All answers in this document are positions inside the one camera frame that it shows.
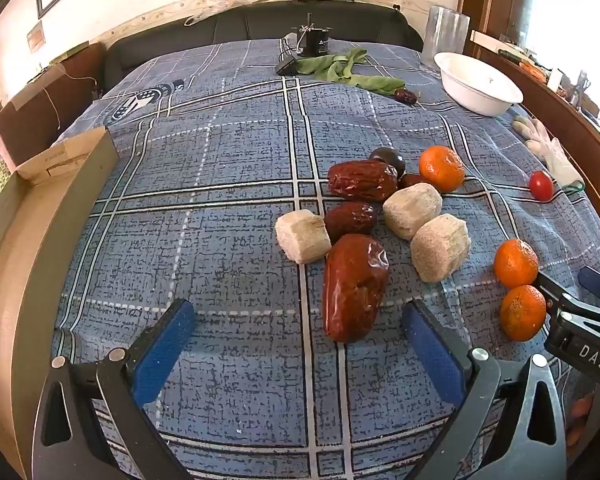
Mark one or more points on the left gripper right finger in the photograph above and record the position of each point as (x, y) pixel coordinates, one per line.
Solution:
(529, 441)

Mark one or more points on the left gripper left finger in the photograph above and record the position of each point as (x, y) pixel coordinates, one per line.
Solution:
(68, 441)

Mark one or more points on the orange tangerine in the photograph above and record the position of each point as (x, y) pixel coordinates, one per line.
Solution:
(441, 167)
(522, 313)
(515, 264)

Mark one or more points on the red cherry tomato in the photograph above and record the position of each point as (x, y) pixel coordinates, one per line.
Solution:
(541, 186)

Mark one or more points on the small red date piece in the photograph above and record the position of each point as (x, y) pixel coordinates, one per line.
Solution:
(408, 180)

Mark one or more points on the large red date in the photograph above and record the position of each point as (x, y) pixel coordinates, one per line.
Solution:
(355, 280)

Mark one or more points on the dark plum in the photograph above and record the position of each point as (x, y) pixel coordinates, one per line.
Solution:
(391, 157)

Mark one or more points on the cardboard tray box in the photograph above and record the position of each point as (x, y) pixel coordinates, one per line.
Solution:
(43, 209)

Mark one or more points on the white bowl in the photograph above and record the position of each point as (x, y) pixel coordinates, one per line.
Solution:
(477, 86)

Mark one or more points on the small dark date far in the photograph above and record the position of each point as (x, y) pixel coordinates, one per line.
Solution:
(405, 96)

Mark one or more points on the blue plaid tablecloth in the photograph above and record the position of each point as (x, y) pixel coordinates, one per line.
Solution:
(214, 147)

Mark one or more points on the green cloth strip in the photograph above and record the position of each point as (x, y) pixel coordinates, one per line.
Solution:
(338, 68)

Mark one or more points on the black small device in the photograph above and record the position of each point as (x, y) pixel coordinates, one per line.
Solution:
(311, 40)

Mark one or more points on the black small pouch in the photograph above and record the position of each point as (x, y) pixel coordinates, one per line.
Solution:
(287, 65)

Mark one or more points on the black sofa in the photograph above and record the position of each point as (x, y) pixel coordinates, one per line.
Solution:
(345, 20)

